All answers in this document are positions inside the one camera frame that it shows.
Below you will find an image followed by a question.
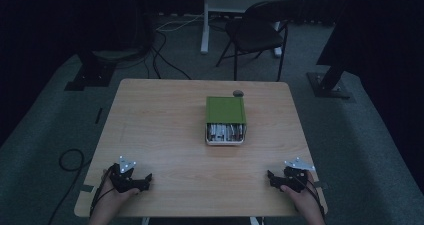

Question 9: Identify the right hand-held gripper cable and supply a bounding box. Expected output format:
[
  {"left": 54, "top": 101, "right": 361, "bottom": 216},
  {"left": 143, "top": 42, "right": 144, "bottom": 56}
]
[{"left": 293, "top": 175, "right": 326, "bottom": 219}]

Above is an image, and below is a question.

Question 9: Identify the black slanted stand with base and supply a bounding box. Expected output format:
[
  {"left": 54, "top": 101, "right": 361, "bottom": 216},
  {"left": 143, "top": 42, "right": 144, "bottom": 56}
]
[{"left": 306, "top": 0, "right": 358, "bottom": 100}]

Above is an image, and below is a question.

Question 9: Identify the hand-held gripper cable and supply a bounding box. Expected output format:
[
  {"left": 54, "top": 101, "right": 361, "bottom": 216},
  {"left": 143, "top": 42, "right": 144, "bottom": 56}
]
[
  {"left": 89, "top": 168, "right": 118, "bottom": 218},
  {"left": 293, "top": 175, "right": 326, "bottom": 219}
]

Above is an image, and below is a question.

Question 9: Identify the white desk frame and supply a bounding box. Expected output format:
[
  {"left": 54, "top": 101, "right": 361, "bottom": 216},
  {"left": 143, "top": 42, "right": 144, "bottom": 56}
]
[{"left": 200, "top": 0, "right": 292, "bottom": 58}]

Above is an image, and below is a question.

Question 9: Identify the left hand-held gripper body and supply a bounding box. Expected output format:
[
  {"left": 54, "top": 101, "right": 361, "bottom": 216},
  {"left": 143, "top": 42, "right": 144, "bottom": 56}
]
[{"left": 108, "top": 155, "right": 142, "bottom": 194}]

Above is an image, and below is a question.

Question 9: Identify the black folding chair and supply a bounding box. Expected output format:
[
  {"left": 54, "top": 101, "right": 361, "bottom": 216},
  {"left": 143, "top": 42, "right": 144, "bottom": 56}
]
[{"left": 215, "top": 0, "right": 306, "bottom": 83}]

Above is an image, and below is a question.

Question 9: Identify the white background floor cable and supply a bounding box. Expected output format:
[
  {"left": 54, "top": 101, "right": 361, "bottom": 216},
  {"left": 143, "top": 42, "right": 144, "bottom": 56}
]
[{"left": 155, "top": 13, "right": 205, "bottom": 33}]

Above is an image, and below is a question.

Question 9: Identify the left hand-held gripper cable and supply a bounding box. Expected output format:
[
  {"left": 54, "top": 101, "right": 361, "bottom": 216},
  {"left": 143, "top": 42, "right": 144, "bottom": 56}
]
[{"left": 89, "top": 168, "right": 118, "bottom": 218}]

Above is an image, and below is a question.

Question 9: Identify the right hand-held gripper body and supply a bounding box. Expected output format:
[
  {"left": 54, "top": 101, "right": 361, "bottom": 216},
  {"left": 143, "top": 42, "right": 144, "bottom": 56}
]
[{"left": 279, "top": 156, "right": 316, "bottom": 193}]

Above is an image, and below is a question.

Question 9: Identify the green drawer box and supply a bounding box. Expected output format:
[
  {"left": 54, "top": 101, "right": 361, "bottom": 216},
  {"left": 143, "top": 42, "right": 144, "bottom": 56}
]
[{"left": 205, "top": 95, "right": 247, "bottom": 125}]

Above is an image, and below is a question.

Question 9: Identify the person's left hand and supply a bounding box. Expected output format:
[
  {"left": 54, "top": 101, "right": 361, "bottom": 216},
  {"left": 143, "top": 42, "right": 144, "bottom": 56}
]
[{"left": 89, "top": 184, "right": 141, "bottom": 223}]

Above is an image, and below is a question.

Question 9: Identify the black background floor cable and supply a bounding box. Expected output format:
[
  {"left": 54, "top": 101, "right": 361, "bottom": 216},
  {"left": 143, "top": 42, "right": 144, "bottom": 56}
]
[{"left": 143, "top": 29, "right": 193, "bottom": 81}]

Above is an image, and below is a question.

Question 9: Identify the person's right hand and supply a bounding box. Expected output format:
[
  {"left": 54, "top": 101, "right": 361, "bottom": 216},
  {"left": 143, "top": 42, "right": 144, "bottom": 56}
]
[{"left": 279, "top": 170, "right": 325, "bottom": 219}]

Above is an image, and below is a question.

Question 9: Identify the black looped floor cable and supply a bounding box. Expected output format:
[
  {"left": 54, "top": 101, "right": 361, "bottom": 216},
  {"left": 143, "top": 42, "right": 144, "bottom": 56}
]
[{"left": 47, "top": 148, "right": 93, "bottom": 225}]

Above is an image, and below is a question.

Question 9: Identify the black stand with flat base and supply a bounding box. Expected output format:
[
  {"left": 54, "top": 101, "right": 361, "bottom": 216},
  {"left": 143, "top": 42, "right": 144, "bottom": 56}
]
[{"left": 63, "top": 48, "right": 118, "bottom": 92}]

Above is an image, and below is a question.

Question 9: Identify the pile of small packets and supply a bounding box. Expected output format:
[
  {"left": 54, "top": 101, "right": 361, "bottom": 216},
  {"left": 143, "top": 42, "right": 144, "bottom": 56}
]
[{"left": 206, "top": 122, "right": 246, "bottom": 142}]

